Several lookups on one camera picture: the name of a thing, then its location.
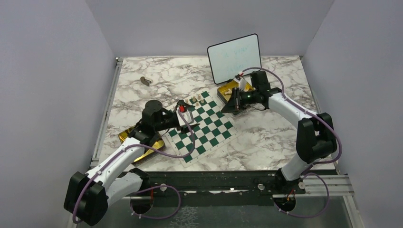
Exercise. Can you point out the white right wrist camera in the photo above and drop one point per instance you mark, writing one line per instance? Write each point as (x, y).
(242, 84)

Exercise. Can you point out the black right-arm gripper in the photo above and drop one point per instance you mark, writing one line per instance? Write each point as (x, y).
(235, 104)

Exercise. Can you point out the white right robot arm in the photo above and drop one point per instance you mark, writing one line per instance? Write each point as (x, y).
(315, 134)

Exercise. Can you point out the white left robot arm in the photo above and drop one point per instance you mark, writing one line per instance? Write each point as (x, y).
(90, 194)

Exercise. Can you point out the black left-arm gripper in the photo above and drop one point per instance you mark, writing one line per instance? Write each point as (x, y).
(185, 129)

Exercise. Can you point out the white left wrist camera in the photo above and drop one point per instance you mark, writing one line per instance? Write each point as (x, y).
(185, 116)

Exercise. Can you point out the small whiteboard with stand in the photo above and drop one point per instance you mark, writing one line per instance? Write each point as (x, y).
(228, 58)

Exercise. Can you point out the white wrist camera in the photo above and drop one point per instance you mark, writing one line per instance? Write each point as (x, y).
(185, 116)
(242, 84)

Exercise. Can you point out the gold tin with white pieces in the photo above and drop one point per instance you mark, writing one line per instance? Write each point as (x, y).
(224, 92)

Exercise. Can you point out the green white chess mat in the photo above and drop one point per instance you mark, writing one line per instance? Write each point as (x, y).
(216, 129)

